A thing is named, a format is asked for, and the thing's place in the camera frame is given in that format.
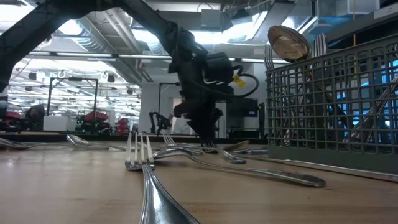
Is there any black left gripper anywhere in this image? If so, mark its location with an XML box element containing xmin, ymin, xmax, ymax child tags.
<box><xmin>172</xmin><ymin>83</ymin><xmax>235</xmax><ymax>148</ymax></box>

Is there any black cabinet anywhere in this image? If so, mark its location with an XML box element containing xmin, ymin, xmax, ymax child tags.
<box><xmin>226</xmin><ymin>97</ymin><xmax>267</xmax><ymax>139</ymax></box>

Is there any red bag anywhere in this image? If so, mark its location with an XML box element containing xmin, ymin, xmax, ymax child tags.
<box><xmin>117</xmin><ymin>117</ymin><xmax>131</xmax><ymax>136</ymax></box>
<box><xmin>83</xmin><ymin>111</ymin><xmax>110</xmax><ymax>124</ymax></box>

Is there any long ceiling light strip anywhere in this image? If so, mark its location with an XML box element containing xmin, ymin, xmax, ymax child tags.
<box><xmin>24</xmin><ymin>51</ymin><xmax>292</xmax><ymax>65</ymax></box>

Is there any grey mesh cutlery caddy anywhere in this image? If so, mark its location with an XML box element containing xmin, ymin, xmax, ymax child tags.
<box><xmin>265</xmin><ymin>1</ymin><xmax>398</xmax><ymax>174</ymax></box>

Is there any white box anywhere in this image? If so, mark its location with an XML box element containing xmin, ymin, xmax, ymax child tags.
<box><xmin>42</xmin><ymin>115</ymin><xmax>78</xmax><ymax>133</ymax></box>

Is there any yellow left cable tag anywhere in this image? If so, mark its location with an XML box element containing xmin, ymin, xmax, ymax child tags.
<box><xmin>232</xmin><ymin>73</ymin><xmax>246</xmax><ymax>88</ymax></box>

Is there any black gantry frame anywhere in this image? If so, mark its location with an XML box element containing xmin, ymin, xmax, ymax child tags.
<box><xmin>157</xmin><ymin>82</ymin><xmax>182</xmax><ymax>125</ymax></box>
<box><xmin>46</xmin><ymin>77</ymin><xmax>99</xmax><ymax>118</ymax></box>

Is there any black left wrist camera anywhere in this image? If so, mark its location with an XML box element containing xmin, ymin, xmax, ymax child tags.
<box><xmin>204</xmin><ymin>51</ymin><xmax>234</xmax><ymax>85</ymax></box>

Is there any grey ceiling duct box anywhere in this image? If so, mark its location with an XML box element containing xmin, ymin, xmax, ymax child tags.
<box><xmin>200</xmin><ymin>8</ymin><xmax>223</xmax><ymax>29</ymax></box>

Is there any black metal table frame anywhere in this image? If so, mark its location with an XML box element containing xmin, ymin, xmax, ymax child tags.
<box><xmin>0</xmin><ymin>132</ymin><xmax>268</xmax><ymax>144</ymax></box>

